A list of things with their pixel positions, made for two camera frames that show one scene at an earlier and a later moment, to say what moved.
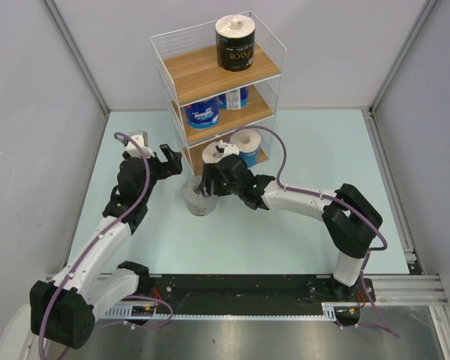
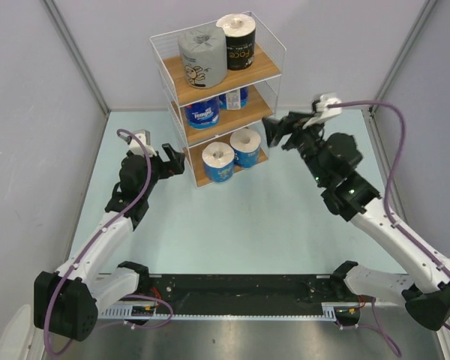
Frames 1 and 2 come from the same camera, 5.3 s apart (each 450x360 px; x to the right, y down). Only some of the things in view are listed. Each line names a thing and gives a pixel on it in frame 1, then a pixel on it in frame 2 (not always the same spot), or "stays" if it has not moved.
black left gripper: (170, 167) stays
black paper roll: (235, 42) stays
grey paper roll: (196, 202) → (204, 57)
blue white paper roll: (235, 100) stays
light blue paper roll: (214, 152) stays
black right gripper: (218, 190) → (275, 129)
